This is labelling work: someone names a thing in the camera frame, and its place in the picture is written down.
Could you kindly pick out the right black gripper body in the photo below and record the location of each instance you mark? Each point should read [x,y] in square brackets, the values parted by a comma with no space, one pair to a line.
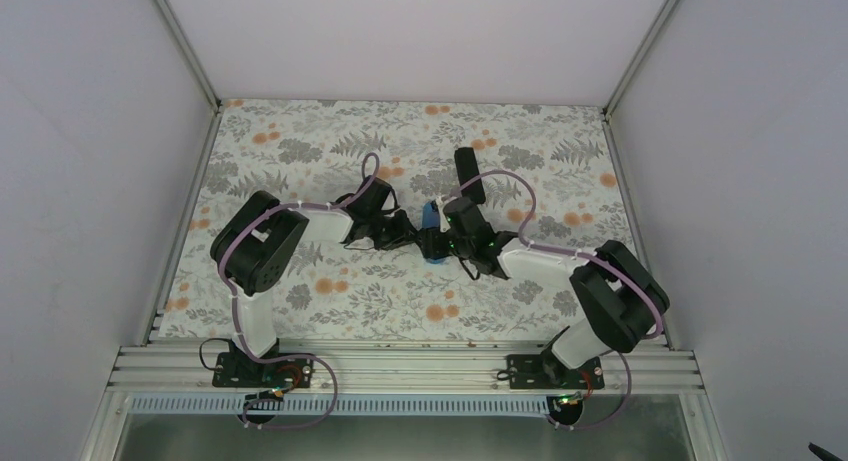
[463,247]

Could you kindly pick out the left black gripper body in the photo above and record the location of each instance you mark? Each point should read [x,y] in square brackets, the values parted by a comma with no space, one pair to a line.
[387,235]

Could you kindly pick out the black glasses pouch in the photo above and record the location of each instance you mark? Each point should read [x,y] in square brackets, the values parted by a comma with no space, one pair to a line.
[467,169]

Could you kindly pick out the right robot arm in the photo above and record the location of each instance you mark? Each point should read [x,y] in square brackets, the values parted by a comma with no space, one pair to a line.
[622,302]

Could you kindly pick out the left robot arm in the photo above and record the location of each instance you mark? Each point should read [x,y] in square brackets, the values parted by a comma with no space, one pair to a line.
[254,249]

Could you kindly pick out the floral table mat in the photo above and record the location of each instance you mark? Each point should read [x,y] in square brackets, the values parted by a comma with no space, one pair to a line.
[551,161]

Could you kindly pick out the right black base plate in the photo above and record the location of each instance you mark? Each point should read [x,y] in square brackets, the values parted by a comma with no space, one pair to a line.
[537,371]

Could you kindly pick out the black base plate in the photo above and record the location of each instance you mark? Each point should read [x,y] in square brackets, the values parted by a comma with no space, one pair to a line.
[537,371]
[236,370]

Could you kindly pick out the white slotted cable duct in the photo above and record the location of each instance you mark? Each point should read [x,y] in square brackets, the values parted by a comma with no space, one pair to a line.
[343,405]

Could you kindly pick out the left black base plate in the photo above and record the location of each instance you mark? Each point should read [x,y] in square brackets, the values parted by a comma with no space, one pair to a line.
[236,370]

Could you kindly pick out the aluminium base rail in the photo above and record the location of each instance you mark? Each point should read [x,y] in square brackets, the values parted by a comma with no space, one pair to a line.
[441,369]

